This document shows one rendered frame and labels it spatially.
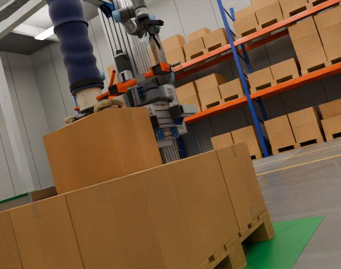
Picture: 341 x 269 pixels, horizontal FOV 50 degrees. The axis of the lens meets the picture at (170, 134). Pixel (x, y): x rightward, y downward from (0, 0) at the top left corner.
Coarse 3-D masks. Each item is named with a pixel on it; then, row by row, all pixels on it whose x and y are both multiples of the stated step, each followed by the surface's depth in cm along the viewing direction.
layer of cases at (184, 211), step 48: (240, 144) 198; (96, 192) 134; (144, 192) 122; (192, 192) 146; (240, 192) 182; (0, 240) 171; (48, 240) 152; (96, 240) 137; (144, 240) 124; (192, 240) 137
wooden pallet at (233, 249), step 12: (264, 216) 198; (252, 228) 181; (264, 228) 195; (240, 240) 167; (252, 240) 199; (264, 240) 196; (216, 252) 148; (228, 252) 155; (240, 252) 164; (204, 264) 138; (216, 264) 145; (228, 264) 156; (240, 264) 161
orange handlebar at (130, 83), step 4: (148, 72) 210; (132, 80) 217; (124, 84) 221; (128, 84) 220; (132, 84) 220; (136, 84) 223; (120, 88) 223; (124, 88) 227; (108, 92) 229; (100, 96) 233; (104, 96) 232; (108, 96) 235; (76, 108) 247
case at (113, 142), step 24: (96, 120) 213; (120, 120) 216; (144, 120) 235; (48, 144) 238; (72, 144) 225; (96, 144) 214; (120, 144) 210; (144, 144) 228; (72, 168) 227; (96, 168) 216; (120, 168) 206; (144, 168) 221
